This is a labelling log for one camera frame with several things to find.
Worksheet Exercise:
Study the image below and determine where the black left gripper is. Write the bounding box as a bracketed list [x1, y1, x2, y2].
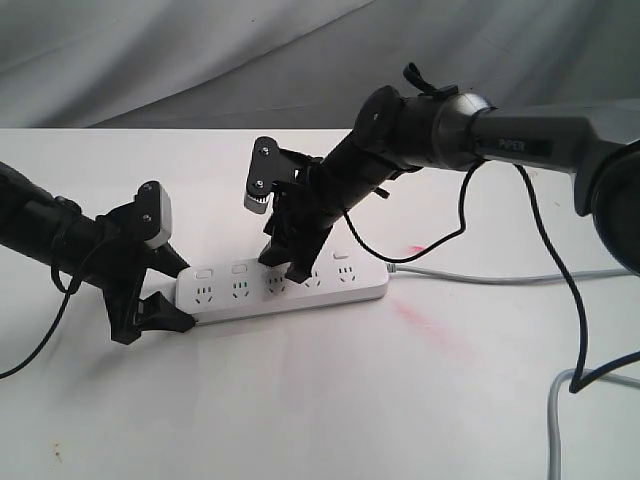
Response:
[92, 200, 195, 344]

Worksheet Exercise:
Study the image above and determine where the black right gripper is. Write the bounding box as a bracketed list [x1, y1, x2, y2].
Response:
[258, 149, 350, 283]

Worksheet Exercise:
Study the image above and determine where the white five-outlet power strip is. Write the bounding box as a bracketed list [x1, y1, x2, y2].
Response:
[174, 250, 389, 325]

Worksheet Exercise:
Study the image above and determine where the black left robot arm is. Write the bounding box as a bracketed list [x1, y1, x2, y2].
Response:
[1, 165, 196, 345]

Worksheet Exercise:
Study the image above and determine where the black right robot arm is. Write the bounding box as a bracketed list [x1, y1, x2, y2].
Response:
[245, 65, 639, 282]

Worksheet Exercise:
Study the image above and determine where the grey backdrop cloth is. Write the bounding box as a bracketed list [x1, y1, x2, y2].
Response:
[1, 1, 639, 128]

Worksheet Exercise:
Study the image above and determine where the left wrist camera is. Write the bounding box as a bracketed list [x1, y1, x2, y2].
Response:
[134, 180, 173, 249]

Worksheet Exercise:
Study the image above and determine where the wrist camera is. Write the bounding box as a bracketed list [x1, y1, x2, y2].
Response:
[244, 136, 280, 214]
[134, 180, 173, 249]

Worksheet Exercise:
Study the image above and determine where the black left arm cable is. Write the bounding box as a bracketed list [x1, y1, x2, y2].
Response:
[0, 219, 126, 380]

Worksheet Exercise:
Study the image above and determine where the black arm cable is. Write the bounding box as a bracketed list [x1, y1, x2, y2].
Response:
[0, 219, 126, 380]
[344, 162, 640, 395]

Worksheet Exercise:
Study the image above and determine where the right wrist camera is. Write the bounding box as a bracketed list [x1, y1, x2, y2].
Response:
[244, 136, 280, 214]

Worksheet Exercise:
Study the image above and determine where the grey power cable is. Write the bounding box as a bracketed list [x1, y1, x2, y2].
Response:
[385, 260, 640, 480]

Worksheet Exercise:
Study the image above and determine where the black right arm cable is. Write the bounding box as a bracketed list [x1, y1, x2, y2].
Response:
[344, 162, 640, 395]

